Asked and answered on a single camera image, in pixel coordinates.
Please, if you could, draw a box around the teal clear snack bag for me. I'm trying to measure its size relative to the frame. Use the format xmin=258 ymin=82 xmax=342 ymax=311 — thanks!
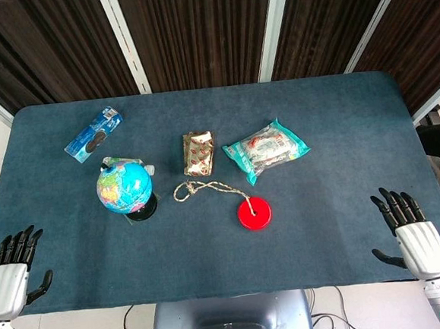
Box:
xmin=219 ymin=115 xmax=315 ymax=188

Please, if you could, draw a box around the blue cookie pack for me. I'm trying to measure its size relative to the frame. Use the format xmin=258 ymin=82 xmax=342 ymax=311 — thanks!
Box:
xmin=61 ymin=106 xmax=127 ymax=165

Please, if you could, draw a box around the gold foil snack pack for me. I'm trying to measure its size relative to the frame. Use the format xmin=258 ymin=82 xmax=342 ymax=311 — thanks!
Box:
xmin=180 ymin=129 xmax=219 ymax=178

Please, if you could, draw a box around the globe with black stand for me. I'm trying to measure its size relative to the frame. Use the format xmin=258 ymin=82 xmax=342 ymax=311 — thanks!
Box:
xmin=94 ymin=157 xmax=160 ymax=225

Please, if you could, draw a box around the red disc with hole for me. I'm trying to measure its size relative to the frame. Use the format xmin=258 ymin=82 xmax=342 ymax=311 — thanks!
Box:
xmin=236 ymin=195 xmax=276 ymax=232

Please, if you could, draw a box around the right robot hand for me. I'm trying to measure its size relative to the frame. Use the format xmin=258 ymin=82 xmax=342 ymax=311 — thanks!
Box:
xmin=366 ymin=182 xmax=440 ymax=285

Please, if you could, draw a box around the grey robot torso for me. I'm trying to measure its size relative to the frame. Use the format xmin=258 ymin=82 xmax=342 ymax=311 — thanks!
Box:
xmin=147 ymin=288 xmax=316 ymax=329

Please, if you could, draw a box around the braided beige rope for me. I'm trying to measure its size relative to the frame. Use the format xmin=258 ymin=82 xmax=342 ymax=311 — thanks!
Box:
xmin=172 ymin=175 xmax=258 ymax=221

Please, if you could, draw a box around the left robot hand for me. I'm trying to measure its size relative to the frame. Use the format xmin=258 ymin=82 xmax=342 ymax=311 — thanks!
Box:
xmin=0 ymin=223 xmax=57 ymax=321

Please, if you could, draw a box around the blue table cloth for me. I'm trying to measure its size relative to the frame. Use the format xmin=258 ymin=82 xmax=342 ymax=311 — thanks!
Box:
xmin=0 ymin=65 xmax=440 ymax=318

